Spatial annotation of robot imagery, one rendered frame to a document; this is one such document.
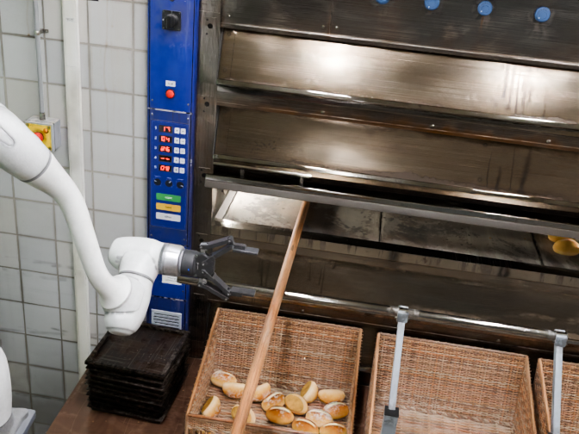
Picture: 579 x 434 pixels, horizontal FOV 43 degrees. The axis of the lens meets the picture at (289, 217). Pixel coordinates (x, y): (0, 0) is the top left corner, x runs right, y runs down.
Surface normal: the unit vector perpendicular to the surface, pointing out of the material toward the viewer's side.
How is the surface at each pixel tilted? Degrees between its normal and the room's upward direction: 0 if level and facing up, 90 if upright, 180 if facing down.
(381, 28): 90
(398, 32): 90
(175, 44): 90
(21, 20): 90
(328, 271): 70
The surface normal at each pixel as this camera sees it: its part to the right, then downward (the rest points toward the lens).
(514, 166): -0.11, 0.09
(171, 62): -0.14, 0.42
